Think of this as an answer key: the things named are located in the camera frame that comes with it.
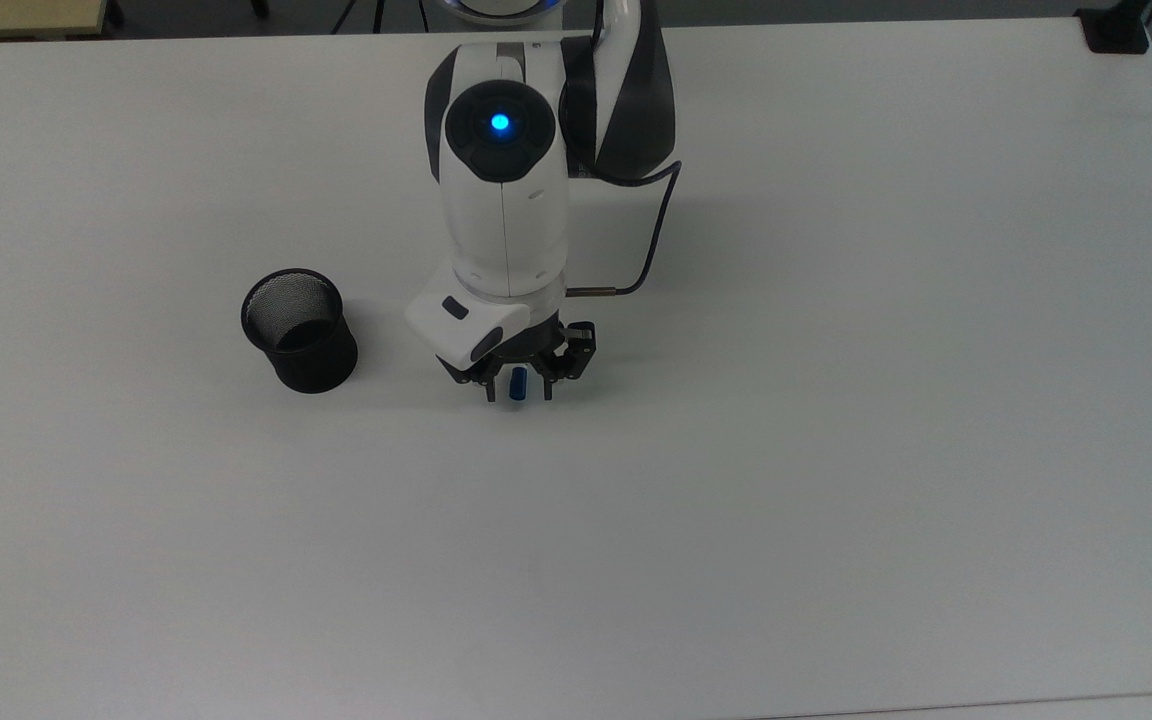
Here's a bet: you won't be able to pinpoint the black mesh pen cup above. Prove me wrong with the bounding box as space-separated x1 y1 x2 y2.
240 267 359 395

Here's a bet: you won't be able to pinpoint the black tripod legs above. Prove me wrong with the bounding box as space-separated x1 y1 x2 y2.
331 0 433 35

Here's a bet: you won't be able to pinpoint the black table clamp mount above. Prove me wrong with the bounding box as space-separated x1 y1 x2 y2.
1074 0 1152 55

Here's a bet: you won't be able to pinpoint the light wooden side table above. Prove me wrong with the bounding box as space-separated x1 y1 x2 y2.
0 0 109 41

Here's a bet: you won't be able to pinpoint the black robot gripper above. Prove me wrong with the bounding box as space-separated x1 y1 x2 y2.
439 310 598 404

